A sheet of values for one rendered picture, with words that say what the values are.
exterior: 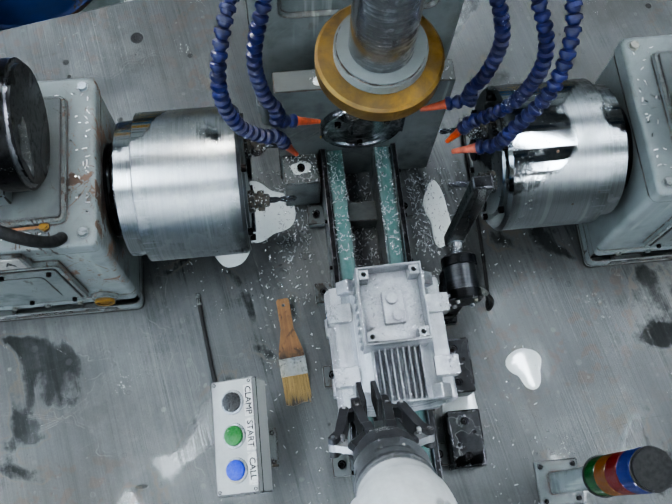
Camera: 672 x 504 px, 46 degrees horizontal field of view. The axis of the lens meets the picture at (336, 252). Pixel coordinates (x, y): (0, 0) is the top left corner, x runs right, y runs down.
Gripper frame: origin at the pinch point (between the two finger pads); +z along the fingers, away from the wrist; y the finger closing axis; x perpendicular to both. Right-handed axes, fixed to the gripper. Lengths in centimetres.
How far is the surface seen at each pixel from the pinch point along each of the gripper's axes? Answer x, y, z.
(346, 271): -9.3, -1.0, 37.5
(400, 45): -46.5, -6.9, 1.4
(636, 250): -8, -57, 41
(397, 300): -9.8, -6.6, 13.6
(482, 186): -26.7, -19.0, 9.2
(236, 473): 12.3, 19.4, 7.0
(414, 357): -1.1, -8.5, 12.2
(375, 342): -5.1, -2.3, 8.8
